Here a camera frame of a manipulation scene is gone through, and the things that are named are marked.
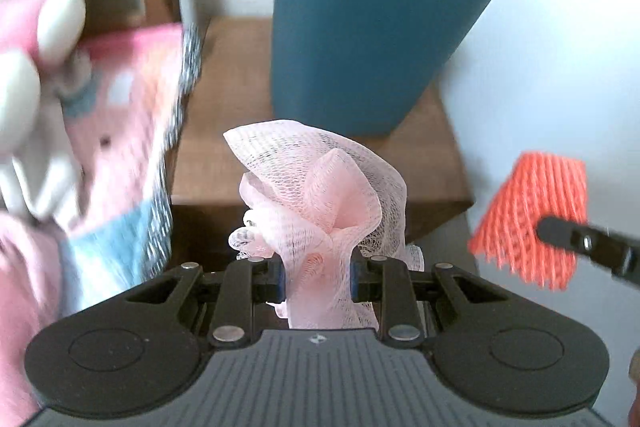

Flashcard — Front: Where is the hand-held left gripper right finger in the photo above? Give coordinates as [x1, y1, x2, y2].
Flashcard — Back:
[352, 257, 511, 349]

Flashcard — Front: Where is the grey and white garment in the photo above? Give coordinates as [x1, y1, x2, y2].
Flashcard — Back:
[0, 57, 96, 223]

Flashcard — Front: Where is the colourful printed bed sheet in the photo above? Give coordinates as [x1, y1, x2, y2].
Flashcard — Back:
[52, 24, 203, 313]

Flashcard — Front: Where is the white and brown wardrobe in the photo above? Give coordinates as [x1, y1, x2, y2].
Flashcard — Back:
[440, 0, 640, 258]

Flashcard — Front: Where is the pink mesh net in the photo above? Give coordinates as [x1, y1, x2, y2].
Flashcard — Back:
[223, 119, 426, 332]

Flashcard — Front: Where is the pink plush bear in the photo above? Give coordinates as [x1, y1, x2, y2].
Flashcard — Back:
[0, 0, 87, 142]

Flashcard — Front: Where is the wooden nightstand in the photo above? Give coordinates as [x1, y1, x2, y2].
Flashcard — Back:
[167, 18, 476, 270]

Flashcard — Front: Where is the teal plastic bin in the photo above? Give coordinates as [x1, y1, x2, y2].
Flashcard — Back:
[270, 0, 506, 135]

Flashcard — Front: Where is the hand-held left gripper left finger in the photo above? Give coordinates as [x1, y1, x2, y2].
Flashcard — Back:
[127, 257, 287, 349]

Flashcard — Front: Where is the orange foam net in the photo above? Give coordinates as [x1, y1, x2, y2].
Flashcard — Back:
[467, 151, 588, 292]

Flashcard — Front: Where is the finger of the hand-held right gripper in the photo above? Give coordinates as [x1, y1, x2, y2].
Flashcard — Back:
[536, 216, 640, 279]

